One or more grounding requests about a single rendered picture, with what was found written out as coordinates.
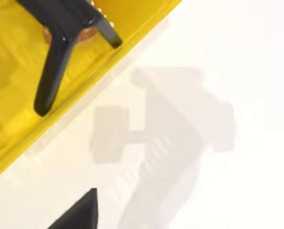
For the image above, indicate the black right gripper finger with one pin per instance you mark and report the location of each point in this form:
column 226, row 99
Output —
column 84, row 212

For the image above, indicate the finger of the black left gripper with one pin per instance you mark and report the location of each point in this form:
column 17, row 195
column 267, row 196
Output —
column 53, row 71
column 109, row 33

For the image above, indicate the yellow plastic bin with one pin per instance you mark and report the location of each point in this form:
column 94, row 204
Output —
column 10, row 78

